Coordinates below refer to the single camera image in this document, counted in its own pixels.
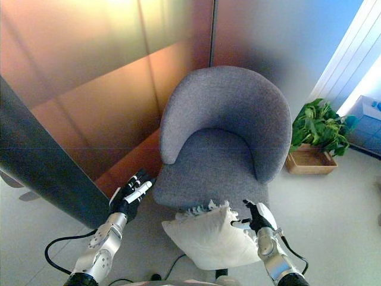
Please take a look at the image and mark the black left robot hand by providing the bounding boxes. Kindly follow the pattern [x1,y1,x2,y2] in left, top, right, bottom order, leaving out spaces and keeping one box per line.
[109,168,157,223]

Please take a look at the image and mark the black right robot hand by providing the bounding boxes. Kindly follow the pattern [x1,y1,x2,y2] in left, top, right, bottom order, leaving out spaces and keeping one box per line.
[230,198,276,239]

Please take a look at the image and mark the white tasselled pillow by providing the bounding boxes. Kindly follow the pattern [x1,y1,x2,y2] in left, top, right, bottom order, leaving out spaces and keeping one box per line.
[161,199,264,271]

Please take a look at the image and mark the grey fabric armchair sofa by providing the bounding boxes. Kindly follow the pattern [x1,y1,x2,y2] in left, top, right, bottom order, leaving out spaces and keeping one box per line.
[152,66,293,209]

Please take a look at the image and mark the wooden planter box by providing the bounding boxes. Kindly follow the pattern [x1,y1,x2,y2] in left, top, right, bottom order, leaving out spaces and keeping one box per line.
[285,142,339,176]

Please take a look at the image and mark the dark glossy table slab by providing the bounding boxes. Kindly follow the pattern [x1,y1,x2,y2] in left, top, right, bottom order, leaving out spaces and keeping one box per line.
[0,74,118,230]

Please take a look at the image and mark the green leafy potted plant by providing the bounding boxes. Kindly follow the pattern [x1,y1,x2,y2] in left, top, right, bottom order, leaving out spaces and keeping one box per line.
[290,98,357,157]

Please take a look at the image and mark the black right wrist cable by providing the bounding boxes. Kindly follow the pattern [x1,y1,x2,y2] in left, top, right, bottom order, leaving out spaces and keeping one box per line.
[279,229,310,276]

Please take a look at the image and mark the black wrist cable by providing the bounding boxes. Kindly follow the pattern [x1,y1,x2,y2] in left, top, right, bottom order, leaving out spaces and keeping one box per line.
[44,231,101,275]
[279,229,310,276]

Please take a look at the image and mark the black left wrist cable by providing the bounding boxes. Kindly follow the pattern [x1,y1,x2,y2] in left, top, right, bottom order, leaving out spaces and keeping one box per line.
[44,231,101,275]

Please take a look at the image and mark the black floor cable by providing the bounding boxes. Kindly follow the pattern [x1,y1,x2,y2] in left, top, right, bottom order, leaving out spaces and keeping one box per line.
[165,253,187,281]

